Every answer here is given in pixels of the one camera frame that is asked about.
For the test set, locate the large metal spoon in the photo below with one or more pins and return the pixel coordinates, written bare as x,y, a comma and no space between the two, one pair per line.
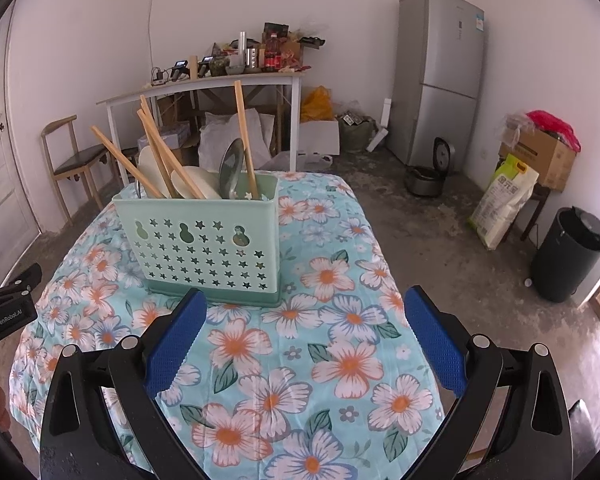
231,165

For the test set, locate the long white table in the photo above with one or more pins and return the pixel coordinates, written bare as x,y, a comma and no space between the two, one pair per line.
205,82

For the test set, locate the black rice cooker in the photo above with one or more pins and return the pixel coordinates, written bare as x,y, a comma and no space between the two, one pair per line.
422,182

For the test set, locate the white box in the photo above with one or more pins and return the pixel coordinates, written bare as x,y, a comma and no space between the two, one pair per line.
320,137

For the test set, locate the black handheld device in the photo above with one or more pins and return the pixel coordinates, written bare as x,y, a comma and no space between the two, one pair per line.
179,71

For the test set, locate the dark bottle with red label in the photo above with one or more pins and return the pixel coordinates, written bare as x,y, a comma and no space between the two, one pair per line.
273,55

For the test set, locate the bundle of wooden chopsticks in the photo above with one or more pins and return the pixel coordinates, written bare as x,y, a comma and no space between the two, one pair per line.
160,152

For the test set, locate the grey refrigerator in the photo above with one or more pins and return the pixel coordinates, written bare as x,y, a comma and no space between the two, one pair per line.
440,75

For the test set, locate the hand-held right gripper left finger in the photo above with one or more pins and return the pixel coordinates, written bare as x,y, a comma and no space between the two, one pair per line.
175,340

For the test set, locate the red plastic bag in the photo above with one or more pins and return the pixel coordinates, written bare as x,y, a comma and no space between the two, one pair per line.
552,125

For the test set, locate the white plastic bag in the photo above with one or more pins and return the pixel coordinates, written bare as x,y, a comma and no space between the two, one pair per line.
220,130

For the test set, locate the white plastic ladle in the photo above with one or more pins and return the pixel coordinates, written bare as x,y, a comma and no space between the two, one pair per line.
200,182

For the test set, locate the small wooden stand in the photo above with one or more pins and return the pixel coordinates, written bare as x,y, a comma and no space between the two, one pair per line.
535,205

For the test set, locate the olive sack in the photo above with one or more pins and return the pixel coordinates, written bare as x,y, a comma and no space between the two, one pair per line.
357,132

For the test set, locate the black trash bin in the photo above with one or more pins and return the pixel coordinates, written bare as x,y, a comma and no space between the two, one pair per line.
565,255

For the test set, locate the single wooden chopstick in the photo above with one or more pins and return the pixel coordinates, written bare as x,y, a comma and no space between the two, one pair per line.
244,130

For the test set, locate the wooden chair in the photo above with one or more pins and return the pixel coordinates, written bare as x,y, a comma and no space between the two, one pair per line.
75,165

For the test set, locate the yellow plastic bag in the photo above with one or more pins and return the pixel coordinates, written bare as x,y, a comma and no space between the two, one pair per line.
317,102

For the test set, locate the steel cup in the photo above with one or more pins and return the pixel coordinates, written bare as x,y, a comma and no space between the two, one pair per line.
252,58

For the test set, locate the cardboard box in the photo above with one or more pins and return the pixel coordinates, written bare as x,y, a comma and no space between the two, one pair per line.
542,157

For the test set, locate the green plastic utensil holder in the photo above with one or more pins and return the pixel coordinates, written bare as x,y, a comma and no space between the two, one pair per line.
205,255

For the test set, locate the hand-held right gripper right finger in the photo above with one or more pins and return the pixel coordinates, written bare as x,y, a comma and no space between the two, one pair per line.
435,342

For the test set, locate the white board piece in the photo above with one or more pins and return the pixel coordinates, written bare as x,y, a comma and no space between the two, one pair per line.
385,115

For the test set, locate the floral blue blanket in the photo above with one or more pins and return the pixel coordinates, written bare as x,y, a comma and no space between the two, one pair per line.
300,350

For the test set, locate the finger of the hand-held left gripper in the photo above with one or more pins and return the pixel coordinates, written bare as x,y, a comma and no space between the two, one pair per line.
17,282

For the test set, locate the white door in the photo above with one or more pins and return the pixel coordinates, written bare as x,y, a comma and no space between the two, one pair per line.
0,185

